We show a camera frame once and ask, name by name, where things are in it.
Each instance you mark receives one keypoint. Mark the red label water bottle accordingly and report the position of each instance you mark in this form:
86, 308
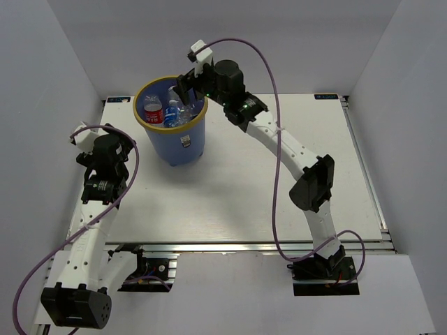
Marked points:
153, 110

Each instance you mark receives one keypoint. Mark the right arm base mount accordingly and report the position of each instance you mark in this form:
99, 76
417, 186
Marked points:
310, 281

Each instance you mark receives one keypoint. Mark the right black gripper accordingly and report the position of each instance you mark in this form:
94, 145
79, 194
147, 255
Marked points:
185, 82

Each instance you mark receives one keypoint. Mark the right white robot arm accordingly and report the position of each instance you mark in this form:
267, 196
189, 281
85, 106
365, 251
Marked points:
313, 175

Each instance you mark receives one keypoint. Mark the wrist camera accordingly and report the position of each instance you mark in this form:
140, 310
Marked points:
84, 141
200, 54

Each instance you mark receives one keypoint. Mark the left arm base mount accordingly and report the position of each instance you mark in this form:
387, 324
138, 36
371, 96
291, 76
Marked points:
146, 264

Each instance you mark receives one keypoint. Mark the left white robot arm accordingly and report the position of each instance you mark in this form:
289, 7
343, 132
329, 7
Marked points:
82, 294

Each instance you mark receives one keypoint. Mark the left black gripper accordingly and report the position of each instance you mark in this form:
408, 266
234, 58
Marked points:
126, 142

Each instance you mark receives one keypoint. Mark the blue label water bottle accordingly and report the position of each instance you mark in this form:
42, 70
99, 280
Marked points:
171, 116

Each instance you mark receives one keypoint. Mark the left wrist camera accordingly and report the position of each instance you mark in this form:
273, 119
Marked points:
84, 141

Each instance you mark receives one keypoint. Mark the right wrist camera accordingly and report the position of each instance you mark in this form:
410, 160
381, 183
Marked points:
200, 54

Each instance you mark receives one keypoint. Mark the blue cap Pepsi bottle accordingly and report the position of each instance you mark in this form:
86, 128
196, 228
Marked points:
187, 113

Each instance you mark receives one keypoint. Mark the clear jar with grey lid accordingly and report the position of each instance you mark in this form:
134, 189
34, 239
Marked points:
172, 95

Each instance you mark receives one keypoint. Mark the blue bin with yellow rim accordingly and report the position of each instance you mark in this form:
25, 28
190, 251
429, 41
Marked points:
179, 145

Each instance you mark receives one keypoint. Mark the aluminium table rail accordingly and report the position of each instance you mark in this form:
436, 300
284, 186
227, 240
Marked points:
288, 248

